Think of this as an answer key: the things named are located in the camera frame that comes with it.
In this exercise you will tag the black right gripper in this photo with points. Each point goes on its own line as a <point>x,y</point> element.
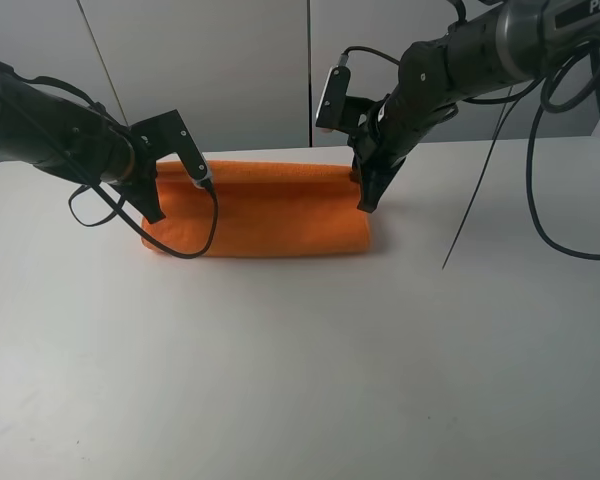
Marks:
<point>387,138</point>

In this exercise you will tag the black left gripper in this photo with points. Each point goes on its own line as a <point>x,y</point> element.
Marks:
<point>130,174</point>

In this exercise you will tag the orange towel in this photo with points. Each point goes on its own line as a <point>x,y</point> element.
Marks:
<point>264,210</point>

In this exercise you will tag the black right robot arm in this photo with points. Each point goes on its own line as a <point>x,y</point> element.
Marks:
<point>512,43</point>

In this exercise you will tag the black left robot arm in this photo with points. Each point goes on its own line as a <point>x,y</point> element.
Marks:
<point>80,144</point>

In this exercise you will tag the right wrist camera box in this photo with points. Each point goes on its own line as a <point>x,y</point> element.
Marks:
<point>336,110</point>

